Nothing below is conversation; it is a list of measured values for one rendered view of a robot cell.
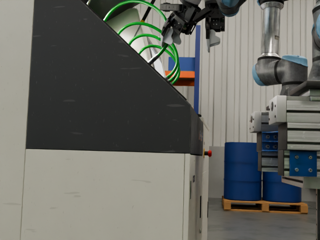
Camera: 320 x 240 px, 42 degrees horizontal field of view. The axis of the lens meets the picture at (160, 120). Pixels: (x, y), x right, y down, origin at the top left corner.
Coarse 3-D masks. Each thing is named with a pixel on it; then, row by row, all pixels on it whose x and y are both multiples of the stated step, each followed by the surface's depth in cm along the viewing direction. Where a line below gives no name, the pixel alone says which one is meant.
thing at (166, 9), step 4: (160, 4) 159; (164, 4) 157; (168, 4) 156; (172, 4) 154; (176, 4) 153; (180, 4) 152; (160, 8) 159; (164, 8) 157; (168, 8) 156; (172, 8) 154; (176, 8) 153; (180, 8) 152
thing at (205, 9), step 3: (207, 6) 172; (204, 9) 172; (207, 9) 172; (210, 9) 172; (198, 12) 172; (201, 12) 172; (204, 12) 172; (207, 12) 172; (195, 15) 172; (198, 15) 172; (201, 15) 172; (204, 15) 173; (195, 18) 172; (198, 18) 172; (201, 18) 174; (195, 21) 174; (198, 21) 176
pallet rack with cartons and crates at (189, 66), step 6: (198, 30) 696; (198, 36) 695; (198, 42) 694; (198, 48) 693; (198, 54) 692; (180, 60) 712; (186, 60) 712; (192, 60) 711; (198, 60) 691; (168, 66) 713; (174, 66) 712; (180, 66) 711; (186, 66) 711; (192, 66) 710; (198, 66) 690; (168, 72) 694; (180, 72) 692; (186, 72) 691; (192, 72) 691; (198, 72) 689; (180, 78) 752; (186, 78) 751; (192, 78) 749; (198, 78) 689; (174, 84) 772; (180, 84) 771; (186, 84) 770; (192, 84) 770; (198, 84) 688; (198, 90) 687; (198, 96) 686; (198, 102) 685; (198, 108) 684
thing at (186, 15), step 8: (184, 0) 149; (184, 8) 152; (192, 8) 149; (176, 16) 152; (184, 16) 152; (192, 16) 151; (176, 24) 154; (184, 24) 150; (192, 24) 154; (184, 32) 155
